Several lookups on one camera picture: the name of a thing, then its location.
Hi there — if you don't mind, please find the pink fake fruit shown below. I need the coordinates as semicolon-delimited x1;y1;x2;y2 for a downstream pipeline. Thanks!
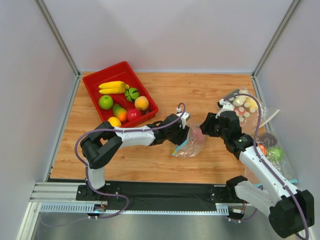
192;127;206;142

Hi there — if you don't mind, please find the clear zip top bag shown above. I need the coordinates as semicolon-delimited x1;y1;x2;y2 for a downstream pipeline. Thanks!
172;123;206;158

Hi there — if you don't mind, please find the fake peach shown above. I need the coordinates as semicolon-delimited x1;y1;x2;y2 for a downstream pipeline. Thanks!
134;96;149;111

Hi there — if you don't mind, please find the dark purple fake fruit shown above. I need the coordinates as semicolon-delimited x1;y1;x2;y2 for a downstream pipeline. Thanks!
143;108;152;115

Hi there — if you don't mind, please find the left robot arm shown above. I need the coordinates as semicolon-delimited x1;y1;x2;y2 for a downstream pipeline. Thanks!
76;112;190;191

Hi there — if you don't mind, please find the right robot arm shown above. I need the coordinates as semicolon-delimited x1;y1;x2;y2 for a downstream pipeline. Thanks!
200;110;315;240

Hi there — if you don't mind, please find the fake watermelon slice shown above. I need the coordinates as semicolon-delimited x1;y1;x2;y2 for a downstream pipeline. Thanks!
234;107;248;117

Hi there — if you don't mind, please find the white fake food piece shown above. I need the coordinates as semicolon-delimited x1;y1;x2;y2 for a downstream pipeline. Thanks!
232;95;247;108

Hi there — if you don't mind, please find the polka dot plastic bag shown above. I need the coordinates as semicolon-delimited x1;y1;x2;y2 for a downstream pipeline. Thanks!
222;86;280;135

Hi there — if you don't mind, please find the yellow fake lemon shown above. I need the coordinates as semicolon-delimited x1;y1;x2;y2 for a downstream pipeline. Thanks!
244;97;258;113

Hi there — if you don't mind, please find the red fake apple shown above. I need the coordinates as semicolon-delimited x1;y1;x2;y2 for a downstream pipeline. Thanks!
126;108;141;122

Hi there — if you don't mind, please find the fake mango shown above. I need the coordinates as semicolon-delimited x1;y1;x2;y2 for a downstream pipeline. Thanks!
112;104;127;123

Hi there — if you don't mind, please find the small green fake watermelon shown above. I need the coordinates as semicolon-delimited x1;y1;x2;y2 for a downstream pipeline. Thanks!
124;87;140;103

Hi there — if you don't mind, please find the fake orange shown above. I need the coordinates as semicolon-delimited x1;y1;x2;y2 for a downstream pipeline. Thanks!
107;116;122;127

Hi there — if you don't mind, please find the yellow fake banana bunch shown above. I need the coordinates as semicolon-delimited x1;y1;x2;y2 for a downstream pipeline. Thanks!
98;81;130;95

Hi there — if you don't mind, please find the green fake apple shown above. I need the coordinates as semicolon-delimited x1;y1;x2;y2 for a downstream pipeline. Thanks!
98;95;114;110

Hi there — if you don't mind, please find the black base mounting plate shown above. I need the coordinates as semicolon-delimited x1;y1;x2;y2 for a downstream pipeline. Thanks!
75;181;244;210

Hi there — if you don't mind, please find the red plastic bin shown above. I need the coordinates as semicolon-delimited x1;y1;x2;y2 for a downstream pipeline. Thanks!
83;61;159;128

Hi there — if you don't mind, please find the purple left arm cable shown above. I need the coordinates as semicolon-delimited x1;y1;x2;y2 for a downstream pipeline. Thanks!
74;102;186;198

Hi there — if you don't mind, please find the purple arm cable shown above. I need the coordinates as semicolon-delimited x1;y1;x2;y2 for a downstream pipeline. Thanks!
222;93;311;240
74;102;186;198

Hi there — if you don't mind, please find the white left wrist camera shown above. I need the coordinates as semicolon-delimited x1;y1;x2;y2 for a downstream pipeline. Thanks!
176;107;191;129

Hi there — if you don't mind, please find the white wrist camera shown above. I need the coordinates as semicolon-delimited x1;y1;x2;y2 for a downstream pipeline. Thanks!
215;99;234;119
176;107;191;129

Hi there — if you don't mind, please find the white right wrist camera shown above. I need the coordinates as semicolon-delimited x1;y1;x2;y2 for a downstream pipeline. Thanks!
215;99;234;119

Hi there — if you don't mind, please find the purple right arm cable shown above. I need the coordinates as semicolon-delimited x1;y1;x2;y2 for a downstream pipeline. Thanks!
222;93;311;240

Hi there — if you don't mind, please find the aluminium frame post right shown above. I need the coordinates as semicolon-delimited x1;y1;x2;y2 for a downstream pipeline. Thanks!
252;0;303;77

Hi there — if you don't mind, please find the aluminium frame post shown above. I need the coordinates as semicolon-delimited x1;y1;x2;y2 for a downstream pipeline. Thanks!
33;0;82;77
252;0;303;77

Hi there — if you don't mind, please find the white cable duct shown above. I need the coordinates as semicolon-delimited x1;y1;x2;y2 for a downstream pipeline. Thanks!
38;202;232;216

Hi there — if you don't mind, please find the aluminium frame post left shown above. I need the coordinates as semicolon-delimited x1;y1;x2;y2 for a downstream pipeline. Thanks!
33;0;82;77

